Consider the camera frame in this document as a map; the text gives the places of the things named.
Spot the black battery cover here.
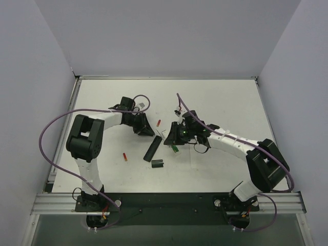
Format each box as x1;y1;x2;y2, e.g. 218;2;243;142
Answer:
151;159;164;168

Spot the green battery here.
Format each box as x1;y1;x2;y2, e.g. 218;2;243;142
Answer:
171;146;179;153

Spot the purple cable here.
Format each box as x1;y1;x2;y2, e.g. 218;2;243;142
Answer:
176;93;295;193
38;94;151;195

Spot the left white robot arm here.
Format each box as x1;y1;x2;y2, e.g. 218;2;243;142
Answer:
66;97;155;211

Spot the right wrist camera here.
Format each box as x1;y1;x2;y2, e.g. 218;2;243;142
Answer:
174;109;186;124

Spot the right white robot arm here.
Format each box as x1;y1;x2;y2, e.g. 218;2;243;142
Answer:
164;110;290;202

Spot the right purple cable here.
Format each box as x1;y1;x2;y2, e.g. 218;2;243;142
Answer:
176;93;295;193

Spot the white remote control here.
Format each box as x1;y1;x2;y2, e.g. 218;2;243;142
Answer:
155;129;182;157

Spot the black remote control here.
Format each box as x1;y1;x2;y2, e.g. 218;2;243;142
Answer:
143;136;162;162

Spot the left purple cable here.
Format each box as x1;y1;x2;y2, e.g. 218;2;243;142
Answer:
38;94;151;195

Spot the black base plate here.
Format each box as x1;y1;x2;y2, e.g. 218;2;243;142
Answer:
75;192;259;227

